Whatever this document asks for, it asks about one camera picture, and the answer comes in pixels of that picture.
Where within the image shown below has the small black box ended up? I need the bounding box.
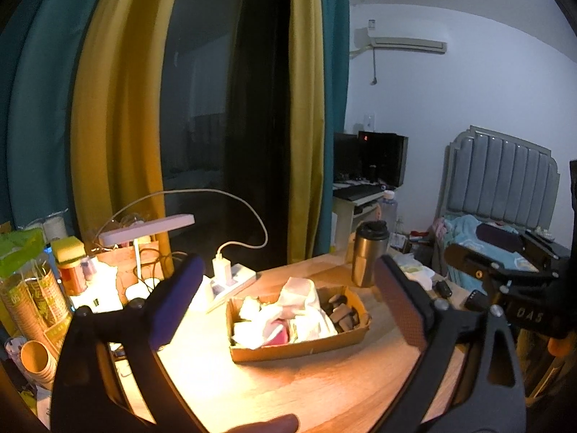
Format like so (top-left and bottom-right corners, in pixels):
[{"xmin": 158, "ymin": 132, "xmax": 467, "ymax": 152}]
[{"xmin": 464, "ymin": 289, "xmax": 488, "ymax": 312}]

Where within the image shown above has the steel tumbler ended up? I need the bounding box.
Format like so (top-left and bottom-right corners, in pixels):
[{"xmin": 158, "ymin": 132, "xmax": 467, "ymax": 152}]
[{"xmin": 351, "ymin": 220, "xmax": 391, "ymax": 288}]

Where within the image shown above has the white cloth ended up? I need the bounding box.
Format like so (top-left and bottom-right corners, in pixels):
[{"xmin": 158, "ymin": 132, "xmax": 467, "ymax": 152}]
[{"xmin": 291, "ymin": 307, "xmax": 339, "ymax": 341}]

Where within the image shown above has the teal curtain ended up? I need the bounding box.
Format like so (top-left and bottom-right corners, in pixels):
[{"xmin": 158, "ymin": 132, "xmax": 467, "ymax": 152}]
[
  {"xmin": 318, "ymin": 0, "xmax": 351, "ymax": 253},
  {"xmin": 0, "ymin": 0, "xmax": 115, "ymax": 235}
]

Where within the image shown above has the white toilet paper roll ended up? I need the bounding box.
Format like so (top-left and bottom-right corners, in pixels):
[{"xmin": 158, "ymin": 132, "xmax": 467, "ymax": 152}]
[{"xmin": 42, "ymin": 215, "xmax": 68, "ymax": 242}]

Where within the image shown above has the white computer desk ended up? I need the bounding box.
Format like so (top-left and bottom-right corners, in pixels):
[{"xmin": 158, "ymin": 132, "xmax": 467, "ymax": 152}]
[{"xmin": 332, "ymin": 183, "xmax": 386, "ymax": 253}]

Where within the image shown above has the clear water bottle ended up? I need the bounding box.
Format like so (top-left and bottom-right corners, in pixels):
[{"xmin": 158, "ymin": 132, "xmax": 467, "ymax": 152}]
[{"xmin": 378, "ymin": 191, "xmax": 400, "ymax": 235}]

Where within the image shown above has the grey padded headboard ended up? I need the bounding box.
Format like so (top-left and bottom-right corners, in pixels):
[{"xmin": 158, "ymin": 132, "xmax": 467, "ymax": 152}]
[{"xmin": 444, "ymin": 125, "xmax": 560, "ymax": 231}]

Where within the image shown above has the black computer monitor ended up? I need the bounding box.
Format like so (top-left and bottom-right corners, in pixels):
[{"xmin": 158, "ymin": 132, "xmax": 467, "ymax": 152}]
[
  {"xmin": 334, "ymin": 133, "xmax": 361, "ymax": 180},
  {"xmin": 358, "ymin": 131, "xmax": 409, "ymax": 189}
]

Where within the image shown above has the light blue blanket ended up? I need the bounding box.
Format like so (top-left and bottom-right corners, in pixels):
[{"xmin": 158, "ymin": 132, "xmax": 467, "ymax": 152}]
[{"xmin": 439, "ymin": 214, "xmax": 542, "ymax": 276}]

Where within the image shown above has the brown paper cup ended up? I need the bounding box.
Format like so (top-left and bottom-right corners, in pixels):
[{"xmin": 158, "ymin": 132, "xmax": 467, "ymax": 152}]
[{"xmin": 20, "ymin": 340, "xmax": 58, "ymax": 391}]

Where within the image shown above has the red can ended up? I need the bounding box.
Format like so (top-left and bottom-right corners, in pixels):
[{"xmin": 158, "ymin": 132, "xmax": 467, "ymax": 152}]
[{"xmin": 58, "ymin": 257, "xmax": 97, "ymax": 297}]

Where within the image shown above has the cardboard box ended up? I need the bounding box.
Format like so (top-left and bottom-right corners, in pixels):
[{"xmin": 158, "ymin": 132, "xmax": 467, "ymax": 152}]
[{"xmin": 225, "ymin": 283, "xmax": 374, "ymax": 364}]

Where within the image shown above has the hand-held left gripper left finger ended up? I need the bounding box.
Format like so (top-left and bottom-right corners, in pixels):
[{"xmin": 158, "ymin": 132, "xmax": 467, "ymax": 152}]
[{"xmin": 49, "ymin": 254, "xmax": 206, "ymax": 433}]

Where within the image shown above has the yellow curtain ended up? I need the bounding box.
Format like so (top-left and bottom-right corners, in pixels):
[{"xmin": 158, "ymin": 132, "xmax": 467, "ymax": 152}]
[
  {"xmin": 70, "ymin": 0, "xmax": 188, "ymax": 258},
  {"xmin": 286, "ymin": 0, "xmax": 326, "ymax": 264}
]

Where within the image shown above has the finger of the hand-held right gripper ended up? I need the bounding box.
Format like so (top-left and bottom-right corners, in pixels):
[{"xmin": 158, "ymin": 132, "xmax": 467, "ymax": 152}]
[
  {"xmin": 477, "ymin": 223, "xmax": 569, "ymax": 274},
  {"xmin": 444, "ymin": 242, "xmax": 538, "ymax": 308}
]

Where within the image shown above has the black keyboard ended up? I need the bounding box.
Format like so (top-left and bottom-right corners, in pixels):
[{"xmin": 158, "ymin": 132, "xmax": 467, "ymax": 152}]
[{"xmin": 336, "ymin": 185, "xmax": 384, "ymax": 202}]

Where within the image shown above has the yellow green sponge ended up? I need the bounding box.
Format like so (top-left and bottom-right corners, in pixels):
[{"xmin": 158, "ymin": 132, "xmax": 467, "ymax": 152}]
[{"xmin": 49, "ymin": 237, "xmax": 86, "ymax": 265}]

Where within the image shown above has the stack of paper cups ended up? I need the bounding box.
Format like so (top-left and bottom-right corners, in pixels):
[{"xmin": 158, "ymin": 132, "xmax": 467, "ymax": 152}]
[{"xmin": 0, "ymin": 228, "xmax": 72, "ymax": 362}]

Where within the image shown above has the white cable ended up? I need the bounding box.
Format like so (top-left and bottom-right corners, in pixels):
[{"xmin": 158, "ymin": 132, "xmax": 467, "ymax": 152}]
[{"xmin": 94, "ymin": 188, "xmax": 269, "ymax": 262}]

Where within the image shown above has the tan sock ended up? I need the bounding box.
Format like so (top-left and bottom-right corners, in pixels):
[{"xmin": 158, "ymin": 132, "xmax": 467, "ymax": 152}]
[{"xmin": 322, "ymin": 294, "xmax": 364, "ymax": 332}]

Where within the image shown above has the white desk lamp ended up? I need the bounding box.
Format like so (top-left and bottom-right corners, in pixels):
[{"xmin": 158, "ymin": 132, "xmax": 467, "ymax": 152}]
[{"xmin": 98, "ymin": 213, "xmax": 196, "ymax": 303}]

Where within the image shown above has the brown cardboard carton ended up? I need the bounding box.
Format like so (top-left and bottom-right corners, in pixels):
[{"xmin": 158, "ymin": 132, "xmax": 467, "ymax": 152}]
[{"xmin": 96, "ymin": 241, "xmax": 162, "ymax": 305}]

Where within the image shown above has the white charger with white cable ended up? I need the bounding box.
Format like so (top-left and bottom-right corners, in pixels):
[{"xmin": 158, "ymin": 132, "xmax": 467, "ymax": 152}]
[{"xmin": 212, "ymin": 255, "xmax": 233, "ymax": 286}]

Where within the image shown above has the white power strip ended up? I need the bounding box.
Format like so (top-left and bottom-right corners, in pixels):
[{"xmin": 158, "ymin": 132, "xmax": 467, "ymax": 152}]
[{"xmin": 189, "ymin": 265, "xmax": 259, "ymax": 314}]

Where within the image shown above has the person's left hand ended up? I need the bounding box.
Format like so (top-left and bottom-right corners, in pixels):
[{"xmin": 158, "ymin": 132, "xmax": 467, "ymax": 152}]
[{"xmin": 221, "ymin": 414, "xmax": 300, "ymax": 433}]

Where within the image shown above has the white air conditioner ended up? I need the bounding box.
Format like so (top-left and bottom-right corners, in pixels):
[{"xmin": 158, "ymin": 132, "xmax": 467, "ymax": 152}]
[{"xmin": 354, "ymin": 25, "xmax": 448, "ymax": 55}]

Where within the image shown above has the yellow plastic bag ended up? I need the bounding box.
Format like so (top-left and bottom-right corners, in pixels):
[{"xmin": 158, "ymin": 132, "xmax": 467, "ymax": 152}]
[{"xmin": 396, "ymin": 253, "xmax": 436, "ymax": 290}]

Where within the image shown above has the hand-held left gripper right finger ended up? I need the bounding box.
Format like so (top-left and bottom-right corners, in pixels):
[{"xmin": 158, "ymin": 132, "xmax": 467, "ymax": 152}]
[{"xmin": 373, "ymin": 254, "xmax": 528, "ymax": 433}]

